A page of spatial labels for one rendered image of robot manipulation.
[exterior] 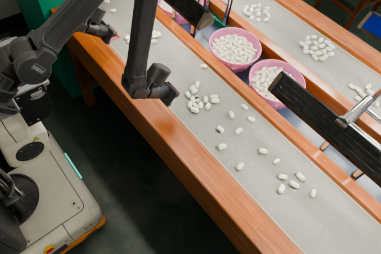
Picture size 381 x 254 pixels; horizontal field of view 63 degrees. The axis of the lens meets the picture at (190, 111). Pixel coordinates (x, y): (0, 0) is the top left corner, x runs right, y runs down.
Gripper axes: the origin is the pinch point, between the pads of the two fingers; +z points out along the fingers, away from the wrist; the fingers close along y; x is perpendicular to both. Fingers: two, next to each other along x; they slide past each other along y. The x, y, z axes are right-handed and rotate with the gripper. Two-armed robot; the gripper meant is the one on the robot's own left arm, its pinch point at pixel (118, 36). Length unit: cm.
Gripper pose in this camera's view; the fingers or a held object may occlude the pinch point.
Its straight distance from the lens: 152.0
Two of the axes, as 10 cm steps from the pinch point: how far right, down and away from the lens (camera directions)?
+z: 5.1, 0.1, 8.6
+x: -5.8, 7.4, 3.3
